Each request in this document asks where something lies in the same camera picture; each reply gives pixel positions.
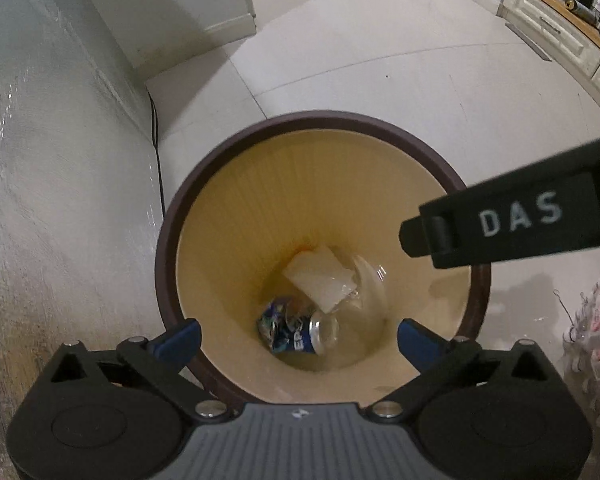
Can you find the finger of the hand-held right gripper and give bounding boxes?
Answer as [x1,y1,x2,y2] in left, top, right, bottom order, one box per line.
[399,213,452,259]

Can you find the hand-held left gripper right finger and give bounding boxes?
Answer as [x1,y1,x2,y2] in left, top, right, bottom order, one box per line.
[367,317,556,423]

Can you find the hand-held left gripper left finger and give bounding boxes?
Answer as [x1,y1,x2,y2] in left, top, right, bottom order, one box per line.
[42,317,231,423]

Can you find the beige trash bin brown rim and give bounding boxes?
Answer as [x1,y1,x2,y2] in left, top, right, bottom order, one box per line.
[155,110,492,406]

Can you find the clear plastic container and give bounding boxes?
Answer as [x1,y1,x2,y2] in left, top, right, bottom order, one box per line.
[325,254,390,357]

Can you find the crushed blue drink can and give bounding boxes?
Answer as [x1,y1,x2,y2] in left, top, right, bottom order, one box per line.
[257,297,341,356]

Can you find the crumpled white plastic wrapper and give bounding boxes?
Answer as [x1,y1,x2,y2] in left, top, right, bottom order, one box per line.
[283,246,358,313]

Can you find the cream cabinet wooden top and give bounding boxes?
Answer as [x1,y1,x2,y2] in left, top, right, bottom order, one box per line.
[497,0,600,111]

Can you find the dark cylindrical object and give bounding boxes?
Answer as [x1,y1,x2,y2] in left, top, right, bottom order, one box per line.
[566,0,597,20]

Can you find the black cable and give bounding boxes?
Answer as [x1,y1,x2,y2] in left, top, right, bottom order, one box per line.
[146,85,164,217]

